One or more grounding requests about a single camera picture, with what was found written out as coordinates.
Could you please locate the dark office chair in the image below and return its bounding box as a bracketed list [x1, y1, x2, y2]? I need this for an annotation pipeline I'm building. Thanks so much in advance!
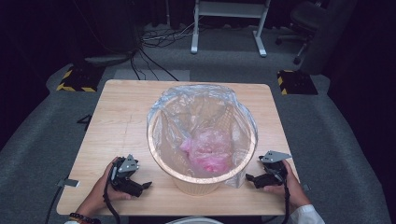
[275, 0, 359, 77]

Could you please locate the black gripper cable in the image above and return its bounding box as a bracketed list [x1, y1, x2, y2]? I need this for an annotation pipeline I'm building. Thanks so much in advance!
[280, 174, 291, 224]
[103, 181, 121, 224]

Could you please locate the person's white clothing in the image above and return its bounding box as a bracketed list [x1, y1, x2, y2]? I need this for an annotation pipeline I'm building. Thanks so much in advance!
[165, 216, 224, 224]

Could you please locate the white metal stand frame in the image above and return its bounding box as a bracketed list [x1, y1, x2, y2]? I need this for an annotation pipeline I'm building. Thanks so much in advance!
[190, 0, 272, 59]

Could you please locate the dark bead bracelet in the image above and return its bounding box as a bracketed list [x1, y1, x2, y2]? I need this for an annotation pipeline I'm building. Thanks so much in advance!
[68, 212, 102, 224]

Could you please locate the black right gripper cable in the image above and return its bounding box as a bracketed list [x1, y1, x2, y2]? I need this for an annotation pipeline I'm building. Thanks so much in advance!
[280, 174, 291, 224]

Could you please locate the black yellow-striped base plate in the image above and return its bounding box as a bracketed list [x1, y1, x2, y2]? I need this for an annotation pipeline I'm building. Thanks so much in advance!
[55, 64, 106, 93]
[276, 69, 319, 96]

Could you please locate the bundle of floor cables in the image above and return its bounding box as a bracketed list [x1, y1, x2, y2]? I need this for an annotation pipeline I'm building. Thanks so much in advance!
[129, 21, 200, 82]

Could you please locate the bin with clear bag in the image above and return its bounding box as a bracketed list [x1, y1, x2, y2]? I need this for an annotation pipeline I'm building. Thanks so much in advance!
[146, 83, 260, 189]

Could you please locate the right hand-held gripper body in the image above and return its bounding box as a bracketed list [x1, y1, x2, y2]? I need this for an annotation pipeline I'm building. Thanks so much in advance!
[258, 150, 293, 185]

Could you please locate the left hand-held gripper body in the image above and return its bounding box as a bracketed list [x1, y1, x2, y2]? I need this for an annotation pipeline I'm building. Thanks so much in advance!
[109, 154, 140, 191]

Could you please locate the person's right hand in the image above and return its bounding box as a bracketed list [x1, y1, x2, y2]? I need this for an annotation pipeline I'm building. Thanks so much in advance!
[263, 159, 312, 215]

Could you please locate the dark equipment stand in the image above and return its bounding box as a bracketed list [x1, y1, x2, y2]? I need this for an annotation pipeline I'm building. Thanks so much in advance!
[70, 0, 142, 67]

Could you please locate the crumpled pink plastic bag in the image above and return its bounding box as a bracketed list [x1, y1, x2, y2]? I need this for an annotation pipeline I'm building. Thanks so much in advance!
[179, 129, 233, 174]

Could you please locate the person's left hand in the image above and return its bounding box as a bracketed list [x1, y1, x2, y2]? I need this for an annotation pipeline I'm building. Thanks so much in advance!
[76, 156, 133, 218]

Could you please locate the beige plastic wastebasket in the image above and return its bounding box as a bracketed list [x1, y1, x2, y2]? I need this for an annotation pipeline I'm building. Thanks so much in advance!
[147, 92, 258, 197]

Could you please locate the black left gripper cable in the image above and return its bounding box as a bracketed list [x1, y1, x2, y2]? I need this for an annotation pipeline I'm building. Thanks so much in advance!
[103, 181, 121, 224]

